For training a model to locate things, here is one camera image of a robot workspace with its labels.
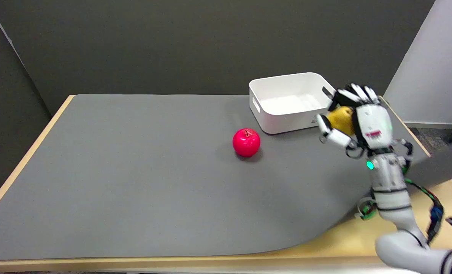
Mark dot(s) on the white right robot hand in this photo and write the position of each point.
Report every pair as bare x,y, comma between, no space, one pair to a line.
374,123

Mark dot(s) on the yellow pear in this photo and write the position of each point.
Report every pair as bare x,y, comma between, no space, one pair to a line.
341,118

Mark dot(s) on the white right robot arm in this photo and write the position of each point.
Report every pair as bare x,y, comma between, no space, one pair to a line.
395,205

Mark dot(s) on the white plastic box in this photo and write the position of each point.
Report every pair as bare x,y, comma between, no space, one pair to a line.
286,102

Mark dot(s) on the grey partition panel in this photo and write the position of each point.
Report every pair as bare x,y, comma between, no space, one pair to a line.
435,61

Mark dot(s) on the red apple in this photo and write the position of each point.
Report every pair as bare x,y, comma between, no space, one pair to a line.
246,142

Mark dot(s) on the grey table mat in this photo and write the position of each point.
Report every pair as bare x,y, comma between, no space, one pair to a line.
165,175

